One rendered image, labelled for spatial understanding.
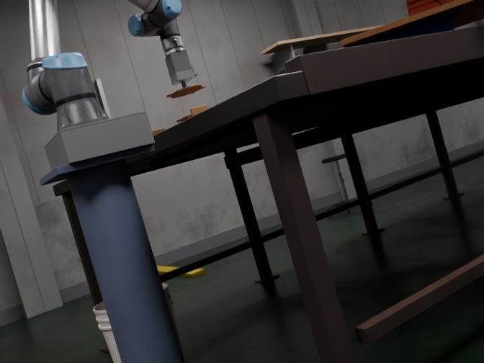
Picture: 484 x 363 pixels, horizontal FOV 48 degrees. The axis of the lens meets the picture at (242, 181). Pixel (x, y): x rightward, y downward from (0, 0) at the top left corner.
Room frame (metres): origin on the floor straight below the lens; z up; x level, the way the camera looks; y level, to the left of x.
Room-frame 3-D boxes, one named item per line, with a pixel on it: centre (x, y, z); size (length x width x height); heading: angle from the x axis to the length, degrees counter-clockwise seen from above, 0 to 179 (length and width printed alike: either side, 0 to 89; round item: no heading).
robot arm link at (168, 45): (2.02, 0.11, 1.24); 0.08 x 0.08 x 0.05
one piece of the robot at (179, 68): (2.02, 0.10, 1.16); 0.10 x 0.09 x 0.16; 111
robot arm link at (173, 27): (2.02, 0.11, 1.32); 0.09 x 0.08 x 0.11; 134
